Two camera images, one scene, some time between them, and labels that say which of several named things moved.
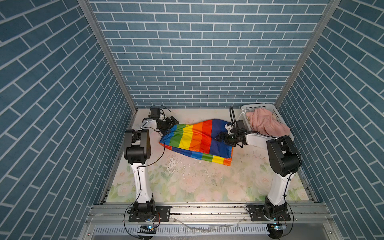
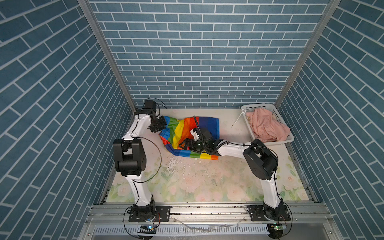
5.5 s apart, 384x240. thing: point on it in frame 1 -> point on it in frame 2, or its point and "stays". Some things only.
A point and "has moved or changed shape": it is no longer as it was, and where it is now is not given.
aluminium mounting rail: x=111 y=221 stays
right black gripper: x=225 y=140 -> x=190 y=147
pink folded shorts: x=262 y=121 stays
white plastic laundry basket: x=245 y=108 stays
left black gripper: x=168 y=123 -> x=162 y=124
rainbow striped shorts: x=198 y=140 has moved or changed shape
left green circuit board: x=147 y=229 stays
